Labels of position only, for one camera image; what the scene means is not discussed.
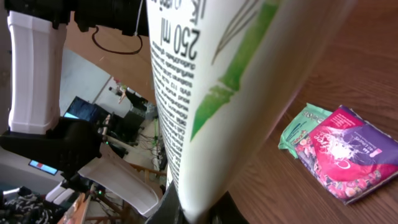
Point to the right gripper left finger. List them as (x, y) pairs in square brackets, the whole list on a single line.
[(169, 210)]

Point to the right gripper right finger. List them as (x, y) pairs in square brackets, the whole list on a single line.
[(225, 211)]

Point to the teal wipes packet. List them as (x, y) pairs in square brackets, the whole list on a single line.
[(310, 117)]

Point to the red purple pad pack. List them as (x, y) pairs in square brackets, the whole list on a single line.
[(349, 156)]

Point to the white tube gold cap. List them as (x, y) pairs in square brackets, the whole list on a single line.
[(224, 73)]

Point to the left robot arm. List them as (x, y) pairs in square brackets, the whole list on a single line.
[(36, 129)]

